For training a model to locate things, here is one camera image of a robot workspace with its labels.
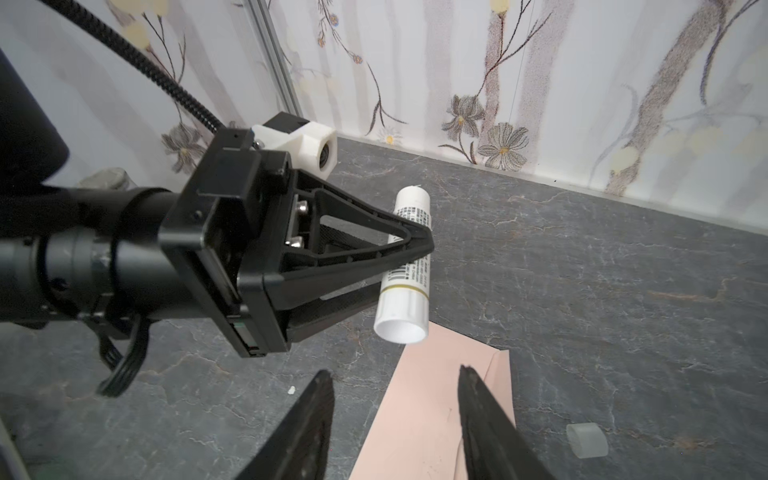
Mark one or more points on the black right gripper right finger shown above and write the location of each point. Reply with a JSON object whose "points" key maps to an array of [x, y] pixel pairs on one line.
{"points": [[493, 448]]}

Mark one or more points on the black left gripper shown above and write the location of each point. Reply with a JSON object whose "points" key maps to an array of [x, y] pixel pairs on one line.
{"points": [[275, 255]]}

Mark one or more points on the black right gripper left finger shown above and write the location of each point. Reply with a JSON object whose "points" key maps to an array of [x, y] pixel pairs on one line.
{"points": [[299, 446]]}

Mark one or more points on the pink paper envelope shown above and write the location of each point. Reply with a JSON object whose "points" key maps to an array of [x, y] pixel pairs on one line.
{"points": [[416, 433]]}

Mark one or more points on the clear glue stick cap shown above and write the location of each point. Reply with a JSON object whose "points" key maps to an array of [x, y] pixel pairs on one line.
{"points": [[587, 440]]}

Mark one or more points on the white glue stick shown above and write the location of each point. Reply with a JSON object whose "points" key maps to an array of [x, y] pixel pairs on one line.
{"points": [[402, 314]]}

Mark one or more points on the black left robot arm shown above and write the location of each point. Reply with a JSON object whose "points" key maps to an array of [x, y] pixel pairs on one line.
{"points": [[85, 255]]}

